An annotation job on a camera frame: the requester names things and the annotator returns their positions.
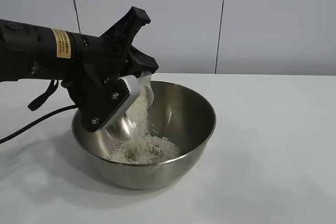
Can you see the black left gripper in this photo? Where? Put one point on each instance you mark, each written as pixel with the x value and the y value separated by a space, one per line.
pixel 86 56

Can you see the translucent plastic measuring cup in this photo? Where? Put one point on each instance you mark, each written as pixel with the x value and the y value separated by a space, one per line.
pixel 148 90

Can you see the white rice grains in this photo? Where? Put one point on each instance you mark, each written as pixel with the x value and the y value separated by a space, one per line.
pixel 147 150

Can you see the stainless steel mixing bowl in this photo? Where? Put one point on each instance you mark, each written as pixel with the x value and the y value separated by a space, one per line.
pixel 162 174

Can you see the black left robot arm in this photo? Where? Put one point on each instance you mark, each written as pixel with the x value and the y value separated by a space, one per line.
pixel 18 51

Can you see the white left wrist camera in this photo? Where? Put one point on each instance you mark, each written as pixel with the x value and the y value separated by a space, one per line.
pixel 128 87

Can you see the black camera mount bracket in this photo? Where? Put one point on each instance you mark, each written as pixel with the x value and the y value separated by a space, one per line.
pixel 99 108

